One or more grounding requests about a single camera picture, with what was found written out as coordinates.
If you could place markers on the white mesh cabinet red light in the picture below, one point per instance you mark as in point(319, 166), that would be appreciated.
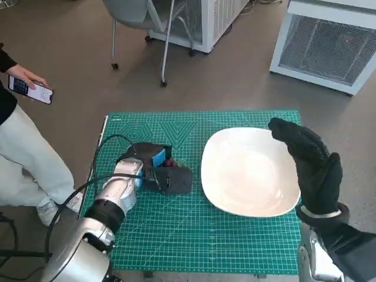
point(323, 53)

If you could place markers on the person's hand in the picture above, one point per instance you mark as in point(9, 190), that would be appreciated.
point(23, 73)

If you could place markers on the black smartphone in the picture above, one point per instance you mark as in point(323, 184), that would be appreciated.
point(38, 94)

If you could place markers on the black knitted gloved right hand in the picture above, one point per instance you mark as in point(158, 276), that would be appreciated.
point(317, 176)

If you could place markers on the black floor stand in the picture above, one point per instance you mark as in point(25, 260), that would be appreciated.
point(23, 252)

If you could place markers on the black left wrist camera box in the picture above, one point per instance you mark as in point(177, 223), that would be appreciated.
point(176, 180)

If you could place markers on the green cutting mat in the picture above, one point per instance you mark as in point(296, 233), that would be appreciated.
point(191, 235)

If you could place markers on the grey chair metal legs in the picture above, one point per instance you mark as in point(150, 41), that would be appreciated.
point(126, 14)

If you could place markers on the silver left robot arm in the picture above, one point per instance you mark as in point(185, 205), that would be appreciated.
point(79, 249)

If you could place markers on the black left hand blue tape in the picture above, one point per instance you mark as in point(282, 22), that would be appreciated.
point(147, 151)

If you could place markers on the white plate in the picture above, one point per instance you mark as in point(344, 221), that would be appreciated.
point(246, 170)

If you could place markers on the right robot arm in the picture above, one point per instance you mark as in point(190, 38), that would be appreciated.
point(346, 249)

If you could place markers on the person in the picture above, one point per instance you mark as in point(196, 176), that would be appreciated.
point(26, 152)

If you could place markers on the white mesh cabinet on casters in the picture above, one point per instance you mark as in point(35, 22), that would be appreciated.
point(211, 23)

